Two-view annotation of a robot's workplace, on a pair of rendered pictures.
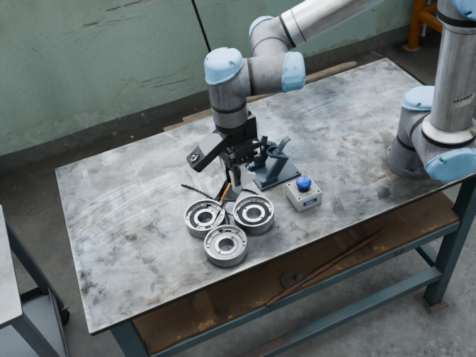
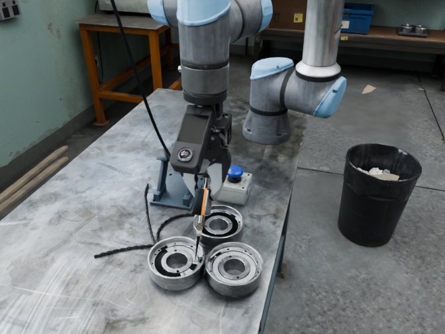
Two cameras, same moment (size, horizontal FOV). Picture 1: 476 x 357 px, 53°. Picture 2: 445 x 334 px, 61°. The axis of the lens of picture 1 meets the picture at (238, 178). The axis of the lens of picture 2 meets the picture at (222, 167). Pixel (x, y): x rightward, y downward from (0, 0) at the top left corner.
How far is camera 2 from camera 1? 0.77 m
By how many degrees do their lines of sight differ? 45
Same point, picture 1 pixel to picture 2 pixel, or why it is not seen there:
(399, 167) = (271, 136)
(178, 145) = (37, 225)
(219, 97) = (217, 41)
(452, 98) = (333, 29)
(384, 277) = not seen: hidden behind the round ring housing
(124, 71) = not seen: outside the picture
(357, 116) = not seen: hidden behind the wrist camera
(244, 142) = (217, 119)
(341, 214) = (275, 187)
